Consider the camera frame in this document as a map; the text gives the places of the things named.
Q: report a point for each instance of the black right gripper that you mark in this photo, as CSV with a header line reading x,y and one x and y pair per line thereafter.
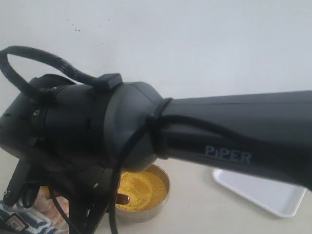
x,y
91,192

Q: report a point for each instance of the dark brown wooden spoon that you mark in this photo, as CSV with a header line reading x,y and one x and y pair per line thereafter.
x,y
123,198

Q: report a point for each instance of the beige teddy bear striped sweater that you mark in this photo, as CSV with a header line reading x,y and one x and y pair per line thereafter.
x,y
42,218

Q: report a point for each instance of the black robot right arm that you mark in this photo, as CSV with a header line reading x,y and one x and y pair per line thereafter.
x,y
76,139

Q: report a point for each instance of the yellow millet grains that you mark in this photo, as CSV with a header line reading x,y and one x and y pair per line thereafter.
x,y
145,191

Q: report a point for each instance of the stainless steel bowl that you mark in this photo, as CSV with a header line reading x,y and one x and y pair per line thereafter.
x,y
143,216

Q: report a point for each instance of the white rectangular plastic tray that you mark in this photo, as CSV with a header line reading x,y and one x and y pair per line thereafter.
x,y
278,198

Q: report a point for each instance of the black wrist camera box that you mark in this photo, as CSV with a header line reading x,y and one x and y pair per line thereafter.
x,y
21,192

